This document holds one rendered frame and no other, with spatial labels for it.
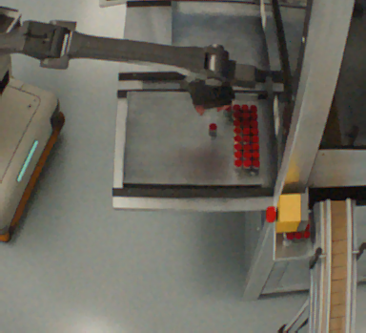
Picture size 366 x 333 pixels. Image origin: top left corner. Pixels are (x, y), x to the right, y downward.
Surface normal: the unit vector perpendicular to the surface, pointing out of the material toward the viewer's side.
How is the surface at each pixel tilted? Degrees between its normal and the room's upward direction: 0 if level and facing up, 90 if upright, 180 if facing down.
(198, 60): 28
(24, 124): 0
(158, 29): 0
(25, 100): 0
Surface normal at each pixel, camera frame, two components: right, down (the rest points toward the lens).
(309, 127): 0.00, 0.88
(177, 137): 0.00, -0.47
